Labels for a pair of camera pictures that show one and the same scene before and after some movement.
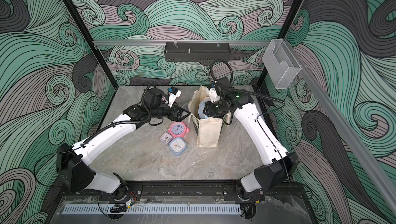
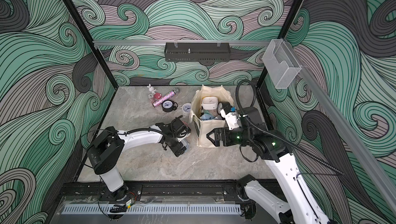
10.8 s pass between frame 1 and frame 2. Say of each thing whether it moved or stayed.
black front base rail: stayed
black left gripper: moved
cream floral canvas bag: stayed
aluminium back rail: stayed
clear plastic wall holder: stayed
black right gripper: moved
